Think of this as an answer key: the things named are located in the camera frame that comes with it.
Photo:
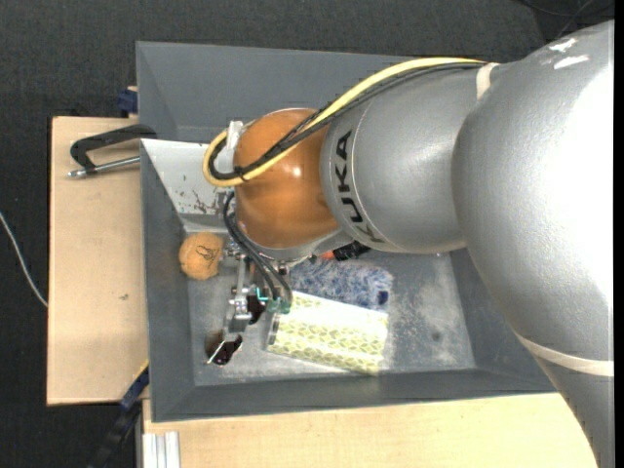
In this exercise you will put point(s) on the grey metal bin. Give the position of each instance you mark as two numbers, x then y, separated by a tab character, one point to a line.
429	320

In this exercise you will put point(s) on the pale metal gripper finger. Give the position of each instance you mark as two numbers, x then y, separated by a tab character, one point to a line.
237	317
218	352

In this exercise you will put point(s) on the pale wood board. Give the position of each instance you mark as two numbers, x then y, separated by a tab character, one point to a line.
92	271

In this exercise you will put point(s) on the white box with green leaves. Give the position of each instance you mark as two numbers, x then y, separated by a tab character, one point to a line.
331	334

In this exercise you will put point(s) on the blue and white cloth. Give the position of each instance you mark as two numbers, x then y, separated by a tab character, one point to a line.
341	281

